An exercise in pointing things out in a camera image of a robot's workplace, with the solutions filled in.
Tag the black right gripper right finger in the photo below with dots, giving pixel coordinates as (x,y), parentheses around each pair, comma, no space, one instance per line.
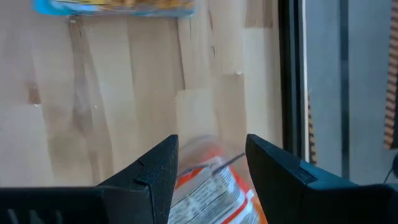
(286,193)

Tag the red-orange spicy noodle pack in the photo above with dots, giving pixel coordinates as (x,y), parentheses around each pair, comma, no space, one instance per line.
(211,199)

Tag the blue Maruchan noodle pack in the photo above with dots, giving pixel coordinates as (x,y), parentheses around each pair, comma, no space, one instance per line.
(109,7)

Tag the black hazard-striped floor mat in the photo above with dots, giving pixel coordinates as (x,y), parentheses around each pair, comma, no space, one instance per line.
(311,130)
(392,77)

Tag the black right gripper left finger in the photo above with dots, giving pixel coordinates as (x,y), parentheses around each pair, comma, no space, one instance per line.
(146,193)

